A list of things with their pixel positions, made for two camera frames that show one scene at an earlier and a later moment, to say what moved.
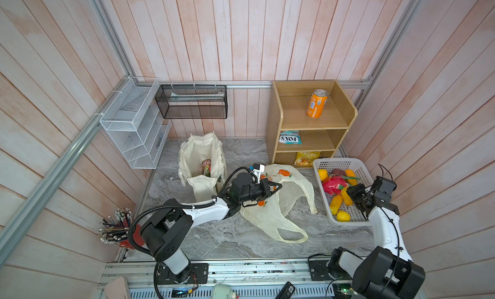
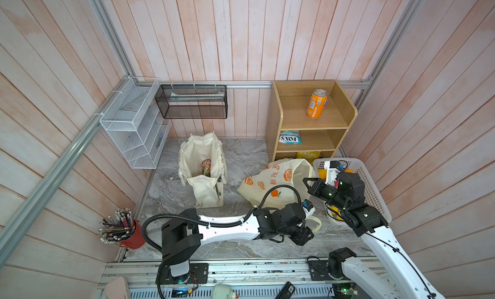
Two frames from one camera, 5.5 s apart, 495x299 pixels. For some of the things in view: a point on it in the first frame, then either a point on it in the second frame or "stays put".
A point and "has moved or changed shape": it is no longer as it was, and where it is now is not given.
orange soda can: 318,100 stays put
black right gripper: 352,190 to 317,185
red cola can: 206,167 stays put
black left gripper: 265,184 to 301,236
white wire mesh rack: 134,124 stays put
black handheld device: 286,292 stays put
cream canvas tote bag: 194,149 stays put
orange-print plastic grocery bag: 269,214 has moved or changed shape
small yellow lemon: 323,174 stays put
